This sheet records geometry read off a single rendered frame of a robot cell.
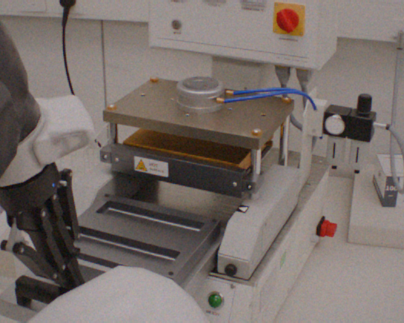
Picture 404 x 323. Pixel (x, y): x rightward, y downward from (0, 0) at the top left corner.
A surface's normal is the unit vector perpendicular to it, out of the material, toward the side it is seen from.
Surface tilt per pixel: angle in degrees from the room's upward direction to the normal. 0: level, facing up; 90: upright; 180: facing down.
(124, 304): 23
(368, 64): 90
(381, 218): 0
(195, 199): 0
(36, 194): 101
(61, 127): 19
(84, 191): 41
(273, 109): 0
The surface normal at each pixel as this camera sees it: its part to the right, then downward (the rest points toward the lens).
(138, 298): 0.35, -0.81
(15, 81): 0.91, 0.16
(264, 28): -0.40, 0.40
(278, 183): 0.00, -0.90
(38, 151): 0.69, 0.43
